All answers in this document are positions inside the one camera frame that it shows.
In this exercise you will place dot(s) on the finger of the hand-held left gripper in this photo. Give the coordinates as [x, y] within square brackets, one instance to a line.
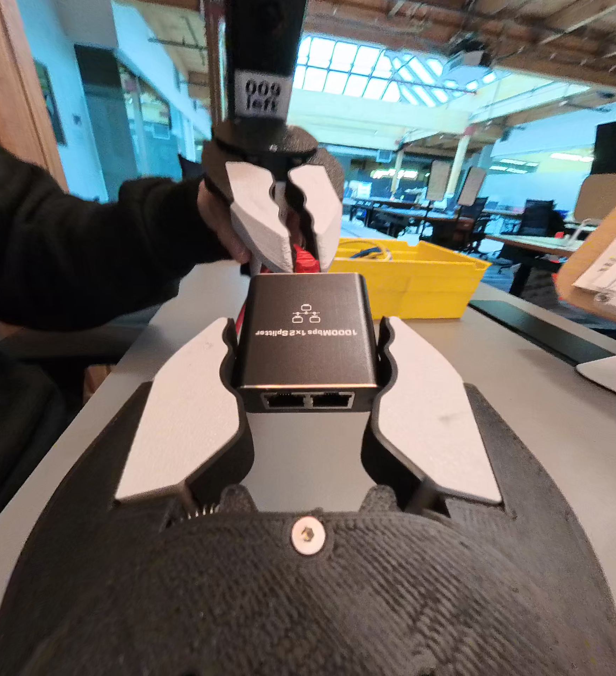
[324, 206]
[255, 211]

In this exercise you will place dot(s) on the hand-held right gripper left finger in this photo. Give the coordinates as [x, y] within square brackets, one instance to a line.
[186, 406]

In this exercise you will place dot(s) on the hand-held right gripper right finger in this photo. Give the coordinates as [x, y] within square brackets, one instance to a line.
[434, 417]

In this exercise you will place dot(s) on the black network splitter box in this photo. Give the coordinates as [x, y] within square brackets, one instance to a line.
[308, 354]

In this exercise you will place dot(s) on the person's left forearm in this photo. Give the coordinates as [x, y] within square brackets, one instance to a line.
[75, 248]

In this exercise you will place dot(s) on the long office desk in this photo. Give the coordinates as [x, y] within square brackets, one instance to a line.
[392, 208]

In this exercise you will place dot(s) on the person's left hand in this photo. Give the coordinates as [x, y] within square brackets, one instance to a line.
[215, 214]

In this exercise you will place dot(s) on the skylight window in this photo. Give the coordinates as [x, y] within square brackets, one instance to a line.
[361, 68]

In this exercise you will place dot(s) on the yellow plastic bin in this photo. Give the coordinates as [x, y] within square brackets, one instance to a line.
[419, 285]

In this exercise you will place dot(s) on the black office chair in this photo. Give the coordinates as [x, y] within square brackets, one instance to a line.
[474, 222]
[537, 219]

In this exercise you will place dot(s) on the person's dark clothing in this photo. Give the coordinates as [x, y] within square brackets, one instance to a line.
[12, 422]

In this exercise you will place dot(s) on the wooden office table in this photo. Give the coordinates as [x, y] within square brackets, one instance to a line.
[535, 245]

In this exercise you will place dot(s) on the brown board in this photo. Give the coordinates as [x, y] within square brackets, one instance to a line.
[577, 269]

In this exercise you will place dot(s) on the framed wall picture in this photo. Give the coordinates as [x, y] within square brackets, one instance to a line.
[50, 103]

